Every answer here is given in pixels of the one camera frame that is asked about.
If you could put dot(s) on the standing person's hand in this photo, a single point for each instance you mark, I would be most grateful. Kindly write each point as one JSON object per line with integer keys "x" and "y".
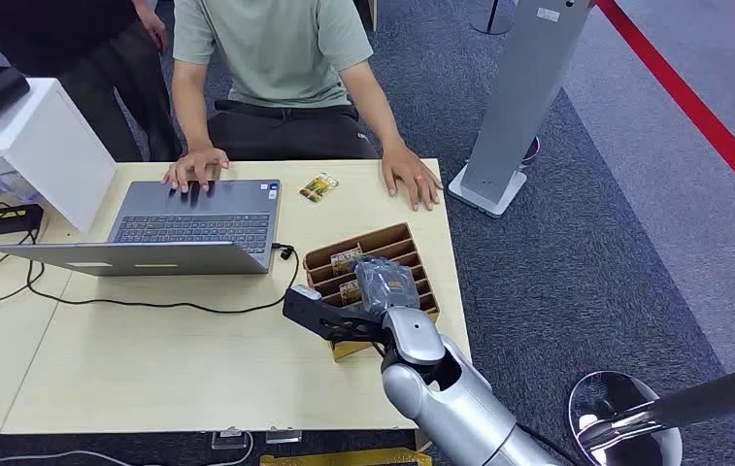
{"x": 153, "y": 27}

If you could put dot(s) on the seated person's right hand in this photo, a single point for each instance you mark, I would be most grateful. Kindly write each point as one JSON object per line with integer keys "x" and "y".
{"x": 194, "y": 166}

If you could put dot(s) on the seated person's left hand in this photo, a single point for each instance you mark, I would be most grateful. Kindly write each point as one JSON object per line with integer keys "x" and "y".
{"x": 409, "y": 173}

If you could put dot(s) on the seated person's right forearm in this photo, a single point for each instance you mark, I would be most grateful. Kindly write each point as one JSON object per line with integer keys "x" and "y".
{"x": 190, "y": 109}

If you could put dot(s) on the seated person's left forearm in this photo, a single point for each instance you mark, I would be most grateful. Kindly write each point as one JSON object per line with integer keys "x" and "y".
{"x": 373, "y": 109}

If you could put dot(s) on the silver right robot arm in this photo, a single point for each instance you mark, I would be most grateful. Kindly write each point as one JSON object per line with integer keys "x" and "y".
{"x": 451, "y": 399}

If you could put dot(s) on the standing person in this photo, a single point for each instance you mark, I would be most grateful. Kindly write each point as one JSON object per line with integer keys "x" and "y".
{"x": 90, "y": 58}

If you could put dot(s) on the wooden slotted card holder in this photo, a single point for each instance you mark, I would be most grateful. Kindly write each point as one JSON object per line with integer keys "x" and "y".
{"x": 399, "y": 247}

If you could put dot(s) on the yellow printed card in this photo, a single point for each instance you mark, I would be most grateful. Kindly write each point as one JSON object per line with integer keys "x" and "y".
{"x": 318, "y": 187}

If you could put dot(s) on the hotel card in holder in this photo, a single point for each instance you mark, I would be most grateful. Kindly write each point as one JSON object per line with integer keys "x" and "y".
{"x": 344, "y": 259}
{"x": 349, "y": 291}

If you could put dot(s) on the seated person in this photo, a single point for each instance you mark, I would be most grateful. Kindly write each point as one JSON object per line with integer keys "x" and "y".
{"x": 277, "y": 58}

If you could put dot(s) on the grey laptop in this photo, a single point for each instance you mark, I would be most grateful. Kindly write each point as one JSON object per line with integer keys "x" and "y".
{"x": 193, "y": 225}

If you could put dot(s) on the grey kiosk stand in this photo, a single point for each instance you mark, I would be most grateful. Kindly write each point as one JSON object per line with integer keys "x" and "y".
{"x": 521, "y": 96}

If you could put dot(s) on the white cabinet box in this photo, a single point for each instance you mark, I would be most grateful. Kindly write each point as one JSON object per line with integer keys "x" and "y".
{"x": 52, "y": 148}

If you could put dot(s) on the dark round stand base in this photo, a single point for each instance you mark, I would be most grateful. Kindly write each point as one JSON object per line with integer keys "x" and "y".
{"x": 490, "y": 22}

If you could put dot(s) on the black power adapter yellow label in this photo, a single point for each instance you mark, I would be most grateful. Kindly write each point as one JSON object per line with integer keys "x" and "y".
{"x": 3, "y": 220}

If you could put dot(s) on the clear table clamp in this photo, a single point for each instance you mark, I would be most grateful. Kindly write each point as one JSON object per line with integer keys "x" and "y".
{"x": 228, "y": 439}
{"x": 283, "y": 437}

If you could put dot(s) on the yellow board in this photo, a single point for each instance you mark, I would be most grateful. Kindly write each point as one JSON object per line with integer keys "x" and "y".
{"x": 348, "y": 458}

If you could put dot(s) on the red barrier belt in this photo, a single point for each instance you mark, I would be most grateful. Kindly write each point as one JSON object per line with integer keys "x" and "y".
{"x": 695, "y": 109}

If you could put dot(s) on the chrome stanchion base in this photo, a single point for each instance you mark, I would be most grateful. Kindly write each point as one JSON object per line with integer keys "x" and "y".
{"x": 605, "y": 402}

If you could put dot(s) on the chrome stanchion pole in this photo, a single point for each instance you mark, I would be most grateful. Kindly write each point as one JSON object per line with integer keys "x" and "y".
{"x": 695, "y": 402}

